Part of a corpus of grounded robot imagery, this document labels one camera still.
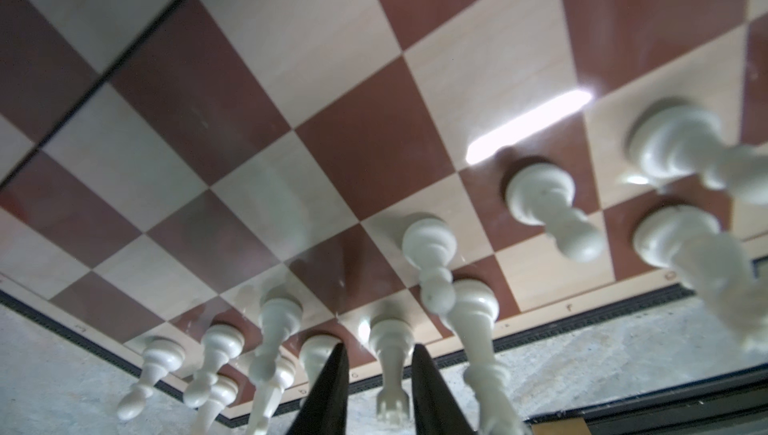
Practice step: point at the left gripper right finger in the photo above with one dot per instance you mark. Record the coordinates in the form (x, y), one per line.
(436, 410)

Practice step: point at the white chess piece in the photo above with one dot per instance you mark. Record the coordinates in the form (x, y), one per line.
(392, 342)

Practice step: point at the white pawn tall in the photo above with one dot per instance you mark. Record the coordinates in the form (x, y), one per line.
(429, 245)

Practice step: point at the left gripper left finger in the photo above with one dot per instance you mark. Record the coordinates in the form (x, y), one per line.
(324, 411)

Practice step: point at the white queen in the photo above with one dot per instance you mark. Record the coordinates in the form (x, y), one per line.
(472, 320)

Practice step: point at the chess board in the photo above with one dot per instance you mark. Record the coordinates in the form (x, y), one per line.
(167, 163)

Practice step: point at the white pawn right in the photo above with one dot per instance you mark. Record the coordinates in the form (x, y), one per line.
(543, 194)

